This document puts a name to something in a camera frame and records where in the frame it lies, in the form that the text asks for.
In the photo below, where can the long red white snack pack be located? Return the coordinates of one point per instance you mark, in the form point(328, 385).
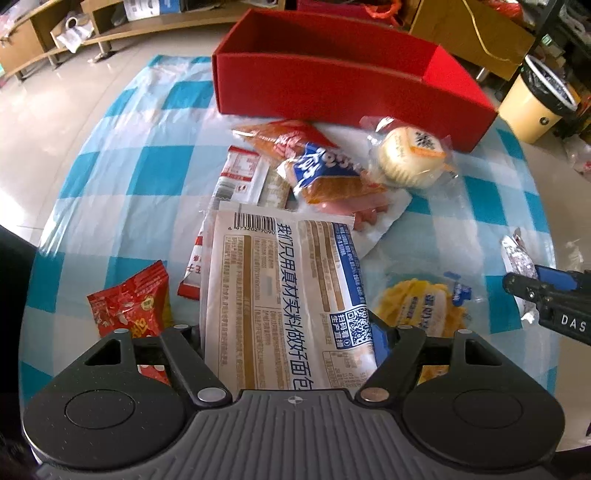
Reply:
point(246, 178)

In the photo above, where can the cream trash bin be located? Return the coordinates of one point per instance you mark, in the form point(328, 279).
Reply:
point(536, 101)

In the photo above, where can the wooden TV cabinet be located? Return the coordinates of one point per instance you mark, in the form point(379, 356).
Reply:
point(471, 30)

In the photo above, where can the red peanut snack bag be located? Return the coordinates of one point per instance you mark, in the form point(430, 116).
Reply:
point(140, 304)

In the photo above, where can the red cardboard box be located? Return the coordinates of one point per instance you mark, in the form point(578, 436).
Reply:
point(331, 69)

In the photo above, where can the orange plastic bag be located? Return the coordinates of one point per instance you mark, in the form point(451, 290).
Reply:
point(385, 12)

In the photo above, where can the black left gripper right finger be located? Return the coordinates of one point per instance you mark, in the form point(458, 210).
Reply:
point(409, 350)

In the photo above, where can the blue white checkered tablecloth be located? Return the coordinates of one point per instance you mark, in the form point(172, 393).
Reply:
point(136, 192)

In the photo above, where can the round steamed cake package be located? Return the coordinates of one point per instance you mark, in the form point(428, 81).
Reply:
point(405, 156)

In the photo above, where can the sausage vacuum pack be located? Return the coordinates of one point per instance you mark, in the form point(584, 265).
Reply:
point(373, 215)

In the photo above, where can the blue white carton box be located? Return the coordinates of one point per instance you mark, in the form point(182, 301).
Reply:
point(144, 9)

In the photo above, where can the silver Kaprons wafer package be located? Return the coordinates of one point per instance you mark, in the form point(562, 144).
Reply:
point(517, 260)

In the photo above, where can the yellow waffle package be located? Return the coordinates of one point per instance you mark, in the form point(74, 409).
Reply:
point(438, 304)

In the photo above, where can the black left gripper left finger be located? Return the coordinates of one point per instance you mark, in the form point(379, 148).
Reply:
point(177, 350)

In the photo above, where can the orange blue snack bag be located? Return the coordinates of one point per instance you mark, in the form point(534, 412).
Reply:
point(316, 169)

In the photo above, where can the large white bread package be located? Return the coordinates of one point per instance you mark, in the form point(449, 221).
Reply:
point(285, 307)

